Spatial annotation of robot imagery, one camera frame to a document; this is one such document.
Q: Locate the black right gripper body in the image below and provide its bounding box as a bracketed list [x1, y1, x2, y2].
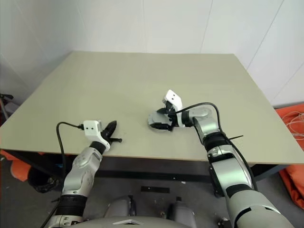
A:
[163, 101, 179, 127]

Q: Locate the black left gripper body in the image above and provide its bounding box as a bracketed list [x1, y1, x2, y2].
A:
[102, 131, 123, 146]

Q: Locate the black flat floor plate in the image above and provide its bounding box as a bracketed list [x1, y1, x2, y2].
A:
[140, 186, 171, 194]

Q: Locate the grey rounded left leg cover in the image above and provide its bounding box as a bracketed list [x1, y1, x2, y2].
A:
[104, 195, 138, 219]

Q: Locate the grey rounded leg cover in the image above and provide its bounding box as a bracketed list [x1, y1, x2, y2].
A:
[104, 195, 138, 219]
[167, 196, 198, 228]

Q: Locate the black plastic bag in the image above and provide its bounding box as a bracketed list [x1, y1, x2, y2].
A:
[28, 165, 65, 193]

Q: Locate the grey rounded right leg cover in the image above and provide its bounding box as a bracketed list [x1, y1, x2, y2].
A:
[167, 196, 198, 228]

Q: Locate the grey robot torso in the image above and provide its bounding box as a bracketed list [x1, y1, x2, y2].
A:
[78, 214, 198, 228]

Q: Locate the small orange fabric bundle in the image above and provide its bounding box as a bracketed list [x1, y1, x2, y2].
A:
[0, 149, 32, 181]

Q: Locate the black tripod stand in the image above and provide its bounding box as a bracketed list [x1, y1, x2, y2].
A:
[0, 94, 14, 121]

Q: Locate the large orange fabric sheet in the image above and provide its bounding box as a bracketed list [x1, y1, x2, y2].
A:
[275, 102, 304, 203]

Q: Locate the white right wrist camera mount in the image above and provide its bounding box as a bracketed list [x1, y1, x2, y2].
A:
[162, 89, 186, 128]

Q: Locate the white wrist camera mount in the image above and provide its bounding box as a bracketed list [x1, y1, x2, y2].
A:
[82, 120, 111, 153]
[162, 89, 186, 128]

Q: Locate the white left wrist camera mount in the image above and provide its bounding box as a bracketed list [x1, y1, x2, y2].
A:
[82, 120, 111, 153]

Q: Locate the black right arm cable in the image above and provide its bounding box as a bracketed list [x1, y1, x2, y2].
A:
[168, 102, 258, 192]

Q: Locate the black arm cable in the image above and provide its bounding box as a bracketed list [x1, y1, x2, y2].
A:
[168, 102, 258, 192]
[41, 122, 84, 228]

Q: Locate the dark grey table frame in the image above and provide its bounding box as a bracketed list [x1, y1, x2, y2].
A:
[4, 149, 285, 184]

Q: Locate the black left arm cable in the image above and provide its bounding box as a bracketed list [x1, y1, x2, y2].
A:
[41, 122, 84, 228]

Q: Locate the white cord bundle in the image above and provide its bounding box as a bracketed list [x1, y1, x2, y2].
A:
[281, 110, 304, 139]

